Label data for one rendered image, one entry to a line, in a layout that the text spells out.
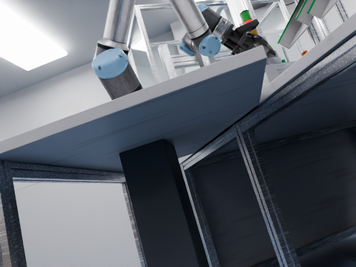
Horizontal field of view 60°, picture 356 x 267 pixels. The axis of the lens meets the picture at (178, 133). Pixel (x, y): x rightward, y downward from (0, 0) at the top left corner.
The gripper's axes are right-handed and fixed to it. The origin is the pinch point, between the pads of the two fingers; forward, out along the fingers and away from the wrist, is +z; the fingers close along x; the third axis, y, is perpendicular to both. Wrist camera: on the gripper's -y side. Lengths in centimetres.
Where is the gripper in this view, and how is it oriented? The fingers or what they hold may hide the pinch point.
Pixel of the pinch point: (269, 55)
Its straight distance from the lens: 132.5
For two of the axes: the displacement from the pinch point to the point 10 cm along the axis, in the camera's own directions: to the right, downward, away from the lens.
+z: 8.5, 5.3, 0.7
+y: -4.6, 8.0, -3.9
